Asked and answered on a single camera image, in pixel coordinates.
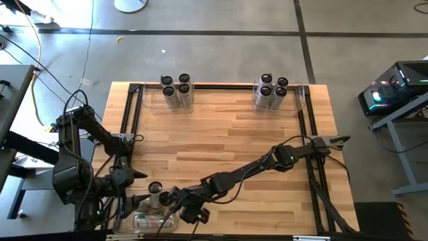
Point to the black box hazard stripes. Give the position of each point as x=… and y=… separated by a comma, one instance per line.
x=378, y=222

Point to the silver metal bracket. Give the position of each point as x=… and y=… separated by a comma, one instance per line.
x=311, y=238
x=123, y=237

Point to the grey metal stand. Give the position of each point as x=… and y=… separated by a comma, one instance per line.
x=398, y=144

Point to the clear plastic bin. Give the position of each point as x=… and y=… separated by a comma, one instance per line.
x=157, y=105
x=294, y=107
x=123, y=226

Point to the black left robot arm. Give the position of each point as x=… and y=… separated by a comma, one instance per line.
x=67, y=160

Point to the small yellow scrap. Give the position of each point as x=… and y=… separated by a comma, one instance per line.
x=119, y=39

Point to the small white floor label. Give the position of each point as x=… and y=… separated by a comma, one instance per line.
x=85, y=81

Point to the black aluminium table frame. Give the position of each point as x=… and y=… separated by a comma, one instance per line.
x=217, y=86

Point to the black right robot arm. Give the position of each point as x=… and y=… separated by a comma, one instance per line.
x=240, y=174

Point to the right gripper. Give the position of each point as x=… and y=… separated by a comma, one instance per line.
x=192, y=204

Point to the black computer with lights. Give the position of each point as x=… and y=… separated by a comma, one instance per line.
x=408, y=77

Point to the white round pedestal stand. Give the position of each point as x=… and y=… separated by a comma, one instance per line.
x=130, y=5

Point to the person's leg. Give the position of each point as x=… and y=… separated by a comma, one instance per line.
x=13, y=5

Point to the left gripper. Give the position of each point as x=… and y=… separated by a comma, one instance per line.
x=120, y=175

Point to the dark grey desk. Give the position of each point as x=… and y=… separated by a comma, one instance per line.
x=13, y=97

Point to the white box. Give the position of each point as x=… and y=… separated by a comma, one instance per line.
x=30, y=162

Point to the black desk beam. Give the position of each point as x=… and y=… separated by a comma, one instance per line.
x=33, y=147

